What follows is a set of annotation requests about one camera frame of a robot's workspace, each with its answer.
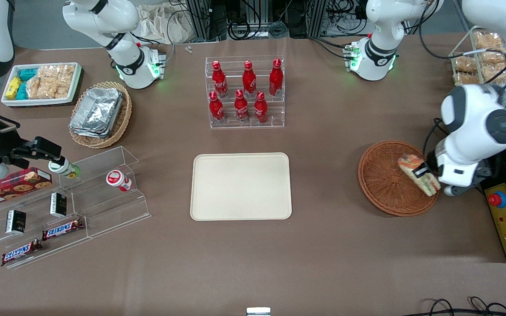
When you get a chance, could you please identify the triangle sandwich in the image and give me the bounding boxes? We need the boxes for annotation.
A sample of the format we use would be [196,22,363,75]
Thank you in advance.
[398,154,441,197]

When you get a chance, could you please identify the brown wicker basket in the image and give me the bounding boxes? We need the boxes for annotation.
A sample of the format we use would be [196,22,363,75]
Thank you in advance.
[358,140,441,217]

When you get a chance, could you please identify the aluminium foil tray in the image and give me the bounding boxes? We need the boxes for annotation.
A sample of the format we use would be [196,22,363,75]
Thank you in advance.
[69,124,119,139]
[71,87,124,133]

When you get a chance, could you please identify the white rectangular snack tray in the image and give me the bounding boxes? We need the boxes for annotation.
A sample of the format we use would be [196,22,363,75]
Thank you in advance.
[1,62,83,108]

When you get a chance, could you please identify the light wicker basket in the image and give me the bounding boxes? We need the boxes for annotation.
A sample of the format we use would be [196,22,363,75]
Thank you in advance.
[69,81,133,149]

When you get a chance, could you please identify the beige plastic tray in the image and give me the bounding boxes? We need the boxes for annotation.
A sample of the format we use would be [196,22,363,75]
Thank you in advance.
[190,152,293,221]

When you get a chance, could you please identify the green label white-capped bottle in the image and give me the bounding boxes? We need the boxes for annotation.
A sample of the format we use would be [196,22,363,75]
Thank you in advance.
[48,157,81,180]

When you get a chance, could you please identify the red tartan cookie box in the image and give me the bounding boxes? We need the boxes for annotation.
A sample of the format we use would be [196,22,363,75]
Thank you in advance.
[0,167,53,209]

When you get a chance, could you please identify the yellow snack pack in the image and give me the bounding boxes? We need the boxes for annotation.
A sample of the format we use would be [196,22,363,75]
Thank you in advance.
[6,76,22,100]

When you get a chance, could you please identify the clear bag rice crackers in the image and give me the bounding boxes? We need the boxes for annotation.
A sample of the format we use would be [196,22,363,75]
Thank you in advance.
[38,65,76,99]
[26,75,57,100]

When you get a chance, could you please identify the small black box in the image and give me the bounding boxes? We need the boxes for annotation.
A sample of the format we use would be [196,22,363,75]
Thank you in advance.
[50,192,68,219]
[6,210,27,234]

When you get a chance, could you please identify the red-capped small bottle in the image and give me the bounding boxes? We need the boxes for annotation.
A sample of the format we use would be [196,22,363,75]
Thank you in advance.
[106,170,133,192]

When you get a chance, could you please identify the snickers chocolate bar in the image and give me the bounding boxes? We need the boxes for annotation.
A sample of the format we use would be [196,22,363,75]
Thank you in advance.
[1,239,43,267]
[42,218,85,241]

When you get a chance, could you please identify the wrapped bread pack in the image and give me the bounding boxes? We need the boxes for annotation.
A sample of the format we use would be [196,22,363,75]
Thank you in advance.
[453,57,478,73]
[474,31,506,51]
[477,51,506,67]
[453,72,478,86]
[481,66,506,85]

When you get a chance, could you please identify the clear acrylic stepped shelf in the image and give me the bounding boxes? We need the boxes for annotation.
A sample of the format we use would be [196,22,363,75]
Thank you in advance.
[0,176,90,269]
[58,146,152,240]

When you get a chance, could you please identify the clear acrylic bottle rack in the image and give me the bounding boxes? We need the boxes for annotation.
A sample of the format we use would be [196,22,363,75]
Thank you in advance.
[205,55,286,129]

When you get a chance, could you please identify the white crumpled cloth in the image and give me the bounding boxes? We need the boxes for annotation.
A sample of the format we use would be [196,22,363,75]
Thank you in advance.
[137,4,194,44]

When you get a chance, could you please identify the red cola bottle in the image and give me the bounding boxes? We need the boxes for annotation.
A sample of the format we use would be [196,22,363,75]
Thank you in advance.
[209,91,225,124]
[242,61,257,98]
[254,91,268,124]
[269,58,284,97]
[212,61,229,98]
[235,90,250,123]

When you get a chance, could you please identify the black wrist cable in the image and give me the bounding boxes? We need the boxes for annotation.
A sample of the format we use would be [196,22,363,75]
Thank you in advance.
[422,118,446,165]

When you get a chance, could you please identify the wire basket of snacks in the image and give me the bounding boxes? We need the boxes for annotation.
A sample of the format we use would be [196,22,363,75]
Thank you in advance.
[448,25,506,87]

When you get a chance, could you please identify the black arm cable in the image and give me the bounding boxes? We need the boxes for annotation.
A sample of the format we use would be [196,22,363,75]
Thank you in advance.
[419,0,453,60]

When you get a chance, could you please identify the black floor cable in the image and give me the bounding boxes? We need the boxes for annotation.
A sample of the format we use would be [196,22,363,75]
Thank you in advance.
[411,297,506,316]

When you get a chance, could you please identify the black base cables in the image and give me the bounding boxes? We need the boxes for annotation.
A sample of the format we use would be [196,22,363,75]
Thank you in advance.
[309,36,353,61]

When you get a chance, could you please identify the aluminium frame post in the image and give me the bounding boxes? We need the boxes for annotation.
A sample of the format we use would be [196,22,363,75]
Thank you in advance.
[186,0,213,42]

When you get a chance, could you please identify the coiled black cable bundle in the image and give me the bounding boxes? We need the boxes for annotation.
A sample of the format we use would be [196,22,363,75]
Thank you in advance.
[227,15,289,40]

